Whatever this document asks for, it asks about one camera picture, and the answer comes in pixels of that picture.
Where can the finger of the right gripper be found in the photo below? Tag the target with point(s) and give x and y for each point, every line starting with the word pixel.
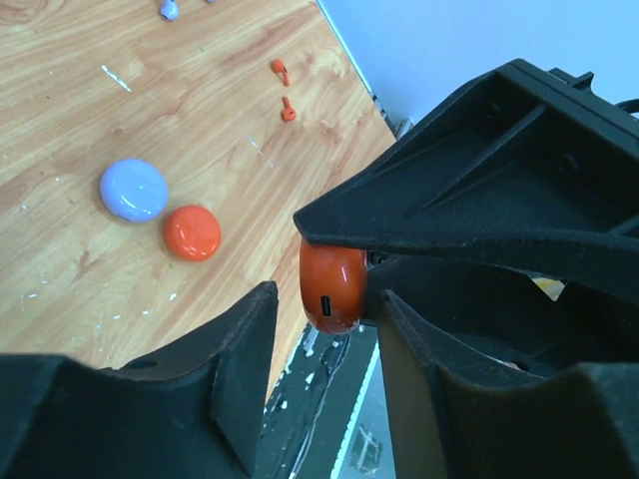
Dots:
pixel 507 316
pixel 518 168

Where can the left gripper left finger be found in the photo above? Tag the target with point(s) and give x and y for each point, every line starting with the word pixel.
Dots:
pixel 190 409

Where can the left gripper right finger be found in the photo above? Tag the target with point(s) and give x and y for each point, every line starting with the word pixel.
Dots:
pixel 455 412

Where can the orange earbud case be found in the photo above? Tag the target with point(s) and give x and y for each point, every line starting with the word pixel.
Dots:
pixel 192 233
pixel 333 281

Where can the purple earbud case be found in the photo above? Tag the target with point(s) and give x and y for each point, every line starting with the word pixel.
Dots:
pixel 133 190

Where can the orange earbud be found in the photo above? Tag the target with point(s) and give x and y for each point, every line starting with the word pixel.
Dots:
pixel 288 113
pixel 280 69

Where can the purple earbud far right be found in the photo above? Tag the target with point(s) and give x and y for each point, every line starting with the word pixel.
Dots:
pixel 169 10

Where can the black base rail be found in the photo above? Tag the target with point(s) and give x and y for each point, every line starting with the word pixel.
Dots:
pixel 307 415

